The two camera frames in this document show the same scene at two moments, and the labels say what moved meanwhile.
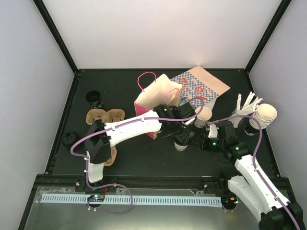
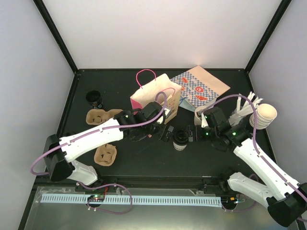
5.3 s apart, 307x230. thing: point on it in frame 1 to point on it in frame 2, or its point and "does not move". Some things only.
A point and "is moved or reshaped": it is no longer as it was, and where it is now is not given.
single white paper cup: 180,148 does not move
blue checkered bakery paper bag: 198,82 does not move
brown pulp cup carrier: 111,116 does not move
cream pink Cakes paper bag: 166,91 is moved or reshaped
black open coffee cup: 94,97 does not move
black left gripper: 168,131 to 155,133
